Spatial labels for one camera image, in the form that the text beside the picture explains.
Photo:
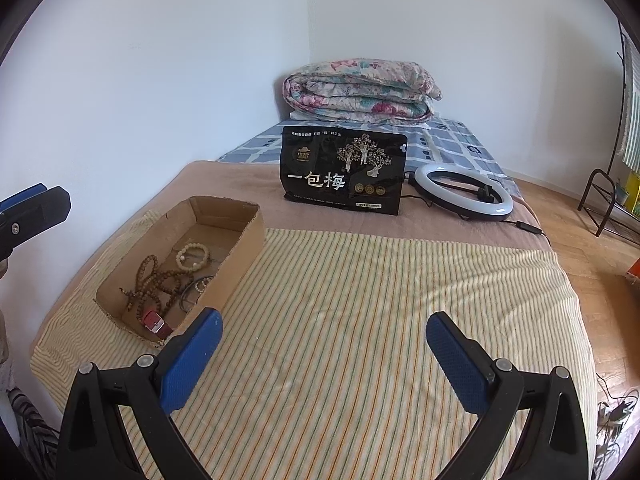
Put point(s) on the blue checked bed sheet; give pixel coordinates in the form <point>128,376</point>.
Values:
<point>450,145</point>

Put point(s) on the black metal rack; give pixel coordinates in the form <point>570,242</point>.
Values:
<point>597,195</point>

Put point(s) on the striped hanging towel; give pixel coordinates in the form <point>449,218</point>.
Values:
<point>632,110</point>

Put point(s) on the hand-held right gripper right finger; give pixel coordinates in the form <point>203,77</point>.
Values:
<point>455,365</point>

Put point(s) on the folded floral quilt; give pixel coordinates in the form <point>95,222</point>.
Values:
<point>360,90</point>

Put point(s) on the zebra print cloth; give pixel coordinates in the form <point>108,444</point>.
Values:
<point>35,425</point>

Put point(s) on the striped cloth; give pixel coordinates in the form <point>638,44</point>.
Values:
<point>350,310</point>

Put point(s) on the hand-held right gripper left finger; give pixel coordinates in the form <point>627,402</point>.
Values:
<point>192,360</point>

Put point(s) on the orange box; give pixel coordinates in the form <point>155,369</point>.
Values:
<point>634,274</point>

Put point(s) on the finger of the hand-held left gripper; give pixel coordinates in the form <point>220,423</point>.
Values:
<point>22,196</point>
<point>40,212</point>

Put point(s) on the yellow box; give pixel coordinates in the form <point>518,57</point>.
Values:
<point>632,192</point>

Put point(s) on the dark bangle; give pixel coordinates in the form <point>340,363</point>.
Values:
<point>187,292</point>

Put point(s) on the brown blanket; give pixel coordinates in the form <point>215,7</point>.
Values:
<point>240,185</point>

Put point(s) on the black snack bag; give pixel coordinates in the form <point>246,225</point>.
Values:
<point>320,180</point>

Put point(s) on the cardboard box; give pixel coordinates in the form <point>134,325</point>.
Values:
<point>240,255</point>

